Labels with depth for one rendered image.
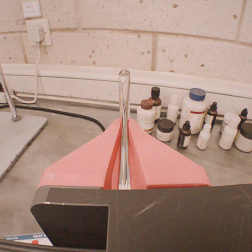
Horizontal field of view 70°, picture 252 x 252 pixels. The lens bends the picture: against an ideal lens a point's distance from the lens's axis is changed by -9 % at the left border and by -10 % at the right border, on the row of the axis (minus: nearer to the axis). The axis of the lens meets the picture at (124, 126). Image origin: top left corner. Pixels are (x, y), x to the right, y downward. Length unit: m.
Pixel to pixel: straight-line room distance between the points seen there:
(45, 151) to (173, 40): 0.45
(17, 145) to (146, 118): 0.34
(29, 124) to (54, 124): 0.07
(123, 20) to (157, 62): 0.15
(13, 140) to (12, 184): 0.14
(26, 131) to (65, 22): 0.34
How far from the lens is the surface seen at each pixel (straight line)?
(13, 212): 0.43
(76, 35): 0.64
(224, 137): 0.52
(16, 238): 0.36
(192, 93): 0.50
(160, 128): 0.49
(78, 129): 0.56
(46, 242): 0.35
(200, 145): 0.51
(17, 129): 0.61
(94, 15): 0.61
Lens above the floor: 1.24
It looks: 38 degrees down
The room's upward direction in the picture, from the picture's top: straight up
